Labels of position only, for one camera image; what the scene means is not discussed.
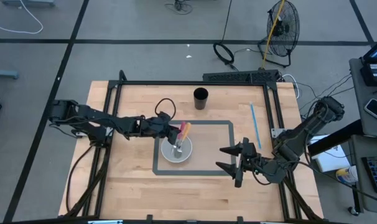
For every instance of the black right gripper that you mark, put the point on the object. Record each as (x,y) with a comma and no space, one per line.
(247,158)

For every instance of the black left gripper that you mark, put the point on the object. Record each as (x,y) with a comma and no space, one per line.
(155,126)

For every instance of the white bowl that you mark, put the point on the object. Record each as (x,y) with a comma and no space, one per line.
(187,154)

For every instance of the blue straw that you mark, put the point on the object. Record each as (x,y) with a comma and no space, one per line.
(255,124)

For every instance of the black cup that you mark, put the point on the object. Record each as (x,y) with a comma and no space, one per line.
(200,99)

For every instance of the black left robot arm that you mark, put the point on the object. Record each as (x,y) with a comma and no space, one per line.
(98,119)

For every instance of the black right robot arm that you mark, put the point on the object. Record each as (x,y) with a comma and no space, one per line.
(303,133)

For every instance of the white paper box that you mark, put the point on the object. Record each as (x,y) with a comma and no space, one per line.
(330,157)

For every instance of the black desk beam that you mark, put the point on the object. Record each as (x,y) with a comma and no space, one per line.
(331,138)

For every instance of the wipes canister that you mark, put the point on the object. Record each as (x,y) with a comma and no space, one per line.
(347,175)

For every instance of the grey side table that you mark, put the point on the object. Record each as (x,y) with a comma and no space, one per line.
(359,102)
(359,186)

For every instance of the black caster wheel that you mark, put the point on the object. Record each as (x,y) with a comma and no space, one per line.
(352,211)

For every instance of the black floor fan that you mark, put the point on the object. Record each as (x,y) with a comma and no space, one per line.
(283,28)

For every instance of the black smartphone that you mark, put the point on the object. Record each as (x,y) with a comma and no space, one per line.
(376,110)

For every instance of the black device box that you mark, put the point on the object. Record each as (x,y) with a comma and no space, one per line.
(375,73)

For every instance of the grey cart foot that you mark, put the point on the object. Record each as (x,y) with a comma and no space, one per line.
(26,2)
(3,74)

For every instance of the silver metal bracket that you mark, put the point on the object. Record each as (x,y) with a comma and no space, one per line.
(277,132)

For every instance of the black table frame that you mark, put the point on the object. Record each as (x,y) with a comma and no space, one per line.
(191,83)

